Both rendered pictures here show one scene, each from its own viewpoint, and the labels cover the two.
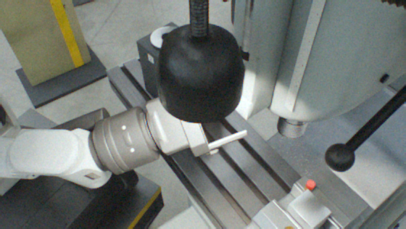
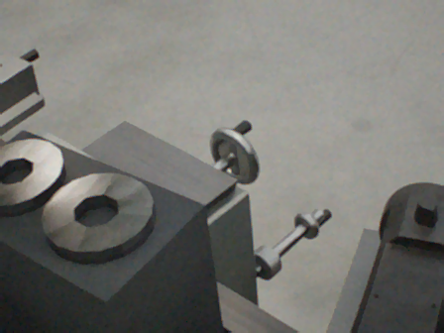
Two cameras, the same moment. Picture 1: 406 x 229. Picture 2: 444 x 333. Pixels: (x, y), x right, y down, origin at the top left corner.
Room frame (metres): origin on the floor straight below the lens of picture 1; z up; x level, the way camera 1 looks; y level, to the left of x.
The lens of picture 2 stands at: (1.15, 0.14, 1.50)
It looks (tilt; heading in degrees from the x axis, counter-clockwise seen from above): 40 degrees down; 176
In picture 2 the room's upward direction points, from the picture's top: 9 degrees counter-clockwise
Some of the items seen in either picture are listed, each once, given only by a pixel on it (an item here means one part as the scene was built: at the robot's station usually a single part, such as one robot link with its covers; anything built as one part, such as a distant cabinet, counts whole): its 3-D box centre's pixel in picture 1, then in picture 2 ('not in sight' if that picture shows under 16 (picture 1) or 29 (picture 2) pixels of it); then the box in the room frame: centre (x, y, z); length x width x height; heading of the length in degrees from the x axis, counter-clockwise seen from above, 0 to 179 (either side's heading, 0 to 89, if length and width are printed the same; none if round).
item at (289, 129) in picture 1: (293, 117); not in sight; (0.35, -0.14, 1.23); 0.05 x 0.05 x 0.06
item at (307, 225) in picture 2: not in sight; (292, 238); (0.15, 0.37, 0.49); 0.22 x 0.06 x 0.06; 126
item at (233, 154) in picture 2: not in sight; (221, 166); (0.06, 0.26, 0.61); 0.16 x 0.12 x 0.12; 126
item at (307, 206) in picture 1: (306, 214); not in sight; (0.27, -0.20, 1.02); 0.06 x 0.05 x 0.06; 37
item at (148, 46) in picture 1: (183, 75); (79, 274); (0.66, 0.06, 1.01); 0.22 x 0.12 x 0.20; 44
